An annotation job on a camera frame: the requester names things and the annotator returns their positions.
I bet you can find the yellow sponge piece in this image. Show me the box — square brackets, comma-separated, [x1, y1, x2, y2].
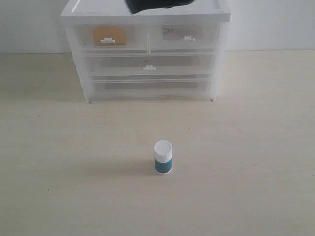
[93, 25, 127, 46]

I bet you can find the white teal pill bottle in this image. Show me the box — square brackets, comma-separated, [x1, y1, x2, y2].
[154, 140, 173, 175]

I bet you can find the clear middle wide drawer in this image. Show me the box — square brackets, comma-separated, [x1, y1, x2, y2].
[84, 55, 214, 76]

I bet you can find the clear wide drawer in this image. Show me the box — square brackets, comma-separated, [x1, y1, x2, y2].
[84, 55, 214, 76]
[82, 78, 211, 101]

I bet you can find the white plastic drawer cabinet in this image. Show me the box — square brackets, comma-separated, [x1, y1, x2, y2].
[61, 0, 232, 103]

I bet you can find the clear bottom wide drawer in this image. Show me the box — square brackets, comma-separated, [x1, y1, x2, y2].
[82, 78, 211, 101]

